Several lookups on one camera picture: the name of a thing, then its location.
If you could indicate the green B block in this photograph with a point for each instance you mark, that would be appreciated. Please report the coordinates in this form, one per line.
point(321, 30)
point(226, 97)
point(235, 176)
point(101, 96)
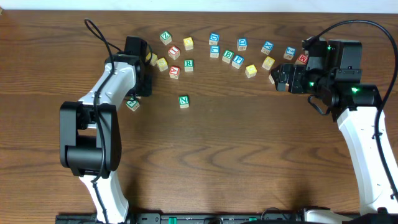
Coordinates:
point(227, 56)

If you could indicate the plain yellow block centre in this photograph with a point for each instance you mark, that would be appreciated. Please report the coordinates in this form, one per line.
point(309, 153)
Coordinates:
point(251, 71)

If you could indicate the yellow S block right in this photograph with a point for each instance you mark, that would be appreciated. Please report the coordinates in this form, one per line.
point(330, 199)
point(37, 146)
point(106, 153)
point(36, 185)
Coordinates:
point(268, 63)

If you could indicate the green 4 block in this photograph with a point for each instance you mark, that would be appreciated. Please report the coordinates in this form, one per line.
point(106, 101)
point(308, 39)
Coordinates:
point(132, 104)

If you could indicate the blue 2 block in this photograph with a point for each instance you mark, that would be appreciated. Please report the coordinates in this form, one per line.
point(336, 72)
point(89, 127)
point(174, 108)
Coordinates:
point(289, 53)

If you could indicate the yellow O block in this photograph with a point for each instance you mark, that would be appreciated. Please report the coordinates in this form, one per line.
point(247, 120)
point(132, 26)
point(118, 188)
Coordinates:
point(188, 43)

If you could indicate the green N block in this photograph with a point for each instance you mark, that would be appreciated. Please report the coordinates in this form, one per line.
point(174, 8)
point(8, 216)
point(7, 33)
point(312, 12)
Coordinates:
point(184, 101)

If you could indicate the blue d block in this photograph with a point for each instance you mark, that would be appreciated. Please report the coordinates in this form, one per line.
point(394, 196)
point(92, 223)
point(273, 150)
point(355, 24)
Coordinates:
point(242, 44)
point(214, 39)

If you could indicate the red I block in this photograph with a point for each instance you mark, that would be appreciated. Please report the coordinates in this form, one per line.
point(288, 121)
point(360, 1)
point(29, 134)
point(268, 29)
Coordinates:
point(174, 52)

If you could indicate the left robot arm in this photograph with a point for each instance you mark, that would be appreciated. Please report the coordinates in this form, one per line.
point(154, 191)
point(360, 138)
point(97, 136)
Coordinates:
point(90, 139)

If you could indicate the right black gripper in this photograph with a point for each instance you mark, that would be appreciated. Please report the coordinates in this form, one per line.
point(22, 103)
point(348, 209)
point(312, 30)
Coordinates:
point(286, 78)

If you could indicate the green Z block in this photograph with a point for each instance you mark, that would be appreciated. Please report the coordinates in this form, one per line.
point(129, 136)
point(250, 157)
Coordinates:
point(165, 37)

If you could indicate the red M block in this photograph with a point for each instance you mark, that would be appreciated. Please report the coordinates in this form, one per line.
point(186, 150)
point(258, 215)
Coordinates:
point(302, 59)

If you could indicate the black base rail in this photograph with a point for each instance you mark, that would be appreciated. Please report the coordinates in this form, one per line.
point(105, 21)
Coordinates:
point(145, 218)

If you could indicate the blue D block right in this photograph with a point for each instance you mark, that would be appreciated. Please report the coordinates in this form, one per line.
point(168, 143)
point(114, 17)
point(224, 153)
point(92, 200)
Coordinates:
point(242, 44)

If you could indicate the blue T block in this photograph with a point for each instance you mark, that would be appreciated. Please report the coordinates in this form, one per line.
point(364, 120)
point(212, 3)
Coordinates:
point(271, 79)

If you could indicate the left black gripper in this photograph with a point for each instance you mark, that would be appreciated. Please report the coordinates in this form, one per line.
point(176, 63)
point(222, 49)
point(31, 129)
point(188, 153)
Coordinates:
point(145, 83)

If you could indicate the yellow C block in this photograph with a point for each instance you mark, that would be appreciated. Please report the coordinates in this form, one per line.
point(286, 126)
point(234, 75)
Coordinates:
point(151, 59)

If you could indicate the blue L block centre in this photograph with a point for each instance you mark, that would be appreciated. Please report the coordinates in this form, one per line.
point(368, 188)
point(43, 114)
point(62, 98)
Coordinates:
point(214, 51)

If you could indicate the red A block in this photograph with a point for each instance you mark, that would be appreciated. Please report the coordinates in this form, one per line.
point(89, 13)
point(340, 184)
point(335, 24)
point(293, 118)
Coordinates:
point(174, 72)

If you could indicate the yellow s block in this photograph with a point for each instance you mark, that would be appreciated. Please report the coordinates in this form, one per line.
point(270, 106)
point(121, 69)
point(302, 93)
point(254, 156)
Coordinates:
point(268, 63)
point(162, 64)

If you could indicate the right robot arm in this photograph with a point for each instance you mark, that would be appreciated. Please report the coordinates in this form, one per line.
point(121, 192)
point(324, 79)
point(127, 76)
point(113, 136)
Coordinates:
point(332, 73)

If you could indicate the blue D block top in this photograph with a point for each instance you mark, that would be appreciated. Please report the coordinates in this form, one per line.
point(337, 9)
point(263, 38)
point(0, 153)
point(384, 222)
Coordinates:
point(214, 39)

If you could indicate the blue X block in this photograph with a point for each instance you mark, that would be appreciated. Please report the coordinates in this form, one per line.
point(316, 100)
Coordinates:
point(267, 47)

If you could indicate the blue P block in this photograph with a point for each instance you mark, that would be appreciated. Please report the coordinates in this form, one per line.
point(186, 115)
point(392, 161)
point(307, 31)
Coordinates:
point(237, 61)

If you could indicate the green R block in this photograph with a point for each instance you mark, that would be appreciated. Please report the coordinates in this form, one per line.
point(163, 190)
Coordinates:
point(189, 65)

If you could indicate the yellow S block left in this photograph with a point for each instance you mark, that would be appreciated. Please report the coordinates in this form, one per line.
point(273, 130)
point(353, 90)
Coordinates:
point(162, 64)

